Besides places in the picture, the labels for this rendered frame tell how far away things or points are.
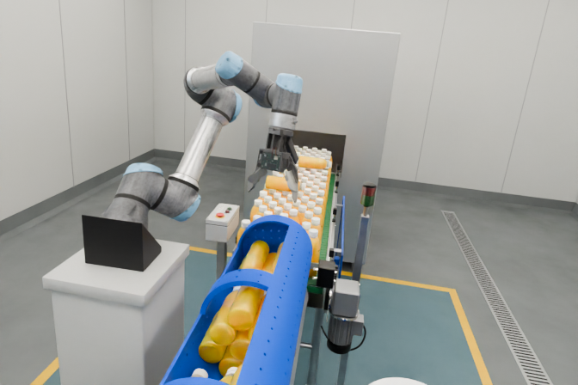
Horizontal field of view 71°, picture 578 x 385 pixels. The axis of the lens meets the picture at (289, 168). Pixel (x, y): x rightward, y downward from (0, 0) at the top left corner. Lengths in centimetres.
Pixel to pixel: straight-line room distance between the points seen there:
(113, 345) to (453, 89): 513
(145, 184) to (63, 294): 40
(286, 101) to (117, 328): 83
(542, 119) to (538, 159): 54
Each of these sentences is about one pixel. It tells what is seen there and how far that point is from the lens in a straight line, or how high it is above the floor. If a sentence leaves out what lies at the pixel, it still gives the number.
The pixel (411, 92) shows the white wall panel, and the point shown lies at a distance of 573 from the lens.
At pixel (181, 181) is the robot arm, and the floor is 137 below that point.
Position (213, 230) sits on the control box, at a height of 105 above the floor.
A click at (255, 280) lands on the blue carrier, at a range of 114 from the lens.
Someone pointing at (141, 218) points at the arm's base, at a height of 130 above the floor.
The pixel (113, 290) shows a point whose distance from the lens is 130.
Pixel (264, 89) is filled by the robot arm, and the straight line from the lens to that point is 119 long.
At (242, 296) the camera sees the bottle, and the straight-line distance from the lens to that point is 115.
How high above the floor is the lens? 185
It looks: 17 degrees down
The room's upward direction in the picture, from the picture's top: 5 degrees clockwise
